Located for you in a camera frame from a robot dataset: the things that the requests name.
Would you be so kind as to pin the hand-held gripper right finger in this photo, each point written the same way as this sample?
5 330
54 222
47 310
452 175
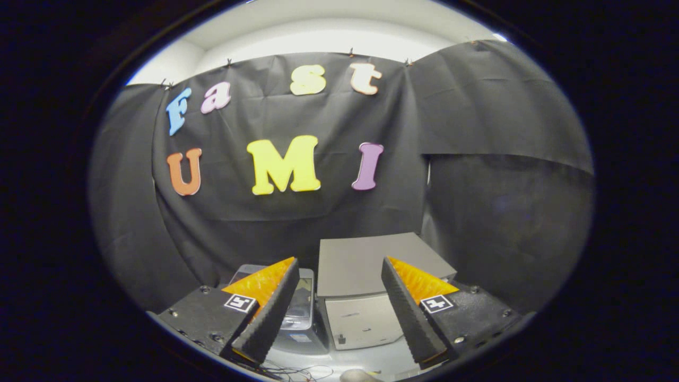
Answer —
411 318

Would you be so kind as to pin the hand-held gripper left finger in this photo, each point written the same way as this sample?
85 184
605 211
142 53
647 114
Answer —
268 318

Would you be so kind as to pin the dark grey washing machine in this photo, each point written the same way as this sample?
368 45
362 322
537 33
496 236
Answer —
302 313

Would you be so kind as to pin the grey cabinet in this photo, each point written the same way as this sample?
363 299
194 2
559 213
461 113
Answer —
355 265

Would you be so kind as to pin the black backdrop cloth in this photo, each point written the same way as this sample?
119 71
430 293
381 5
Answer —
329 212

